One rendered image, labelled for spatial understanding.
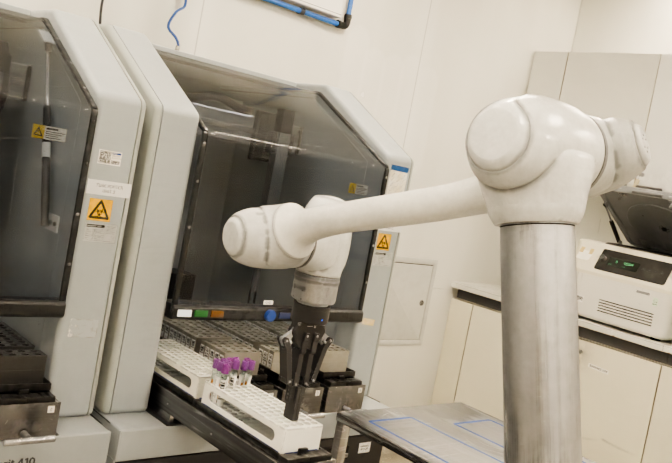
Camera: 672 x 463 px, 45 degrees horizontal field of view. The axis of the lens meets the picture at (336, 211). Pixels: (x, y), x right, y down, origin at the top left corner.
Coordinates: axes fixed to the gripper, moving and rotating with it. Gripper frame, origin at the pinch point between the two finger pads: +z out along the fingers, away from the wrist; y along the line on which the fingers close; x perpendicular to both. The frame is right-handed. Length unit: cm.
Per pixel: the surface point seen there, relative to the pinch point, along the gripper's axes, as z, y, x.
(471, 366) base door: 40, -229, -130
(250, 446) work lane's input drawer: 9.7, 6.7, -2.5
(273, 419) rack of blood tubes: 3.9, 3.2, -1.2
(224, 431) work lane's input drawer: 10.1, 6.7, -11.8
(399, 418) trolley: 8.0, -38.1, -5.0
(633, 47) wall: -140, -292, -114
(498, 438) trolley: 8, -55, 11
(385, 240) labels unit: -30, -59, -41
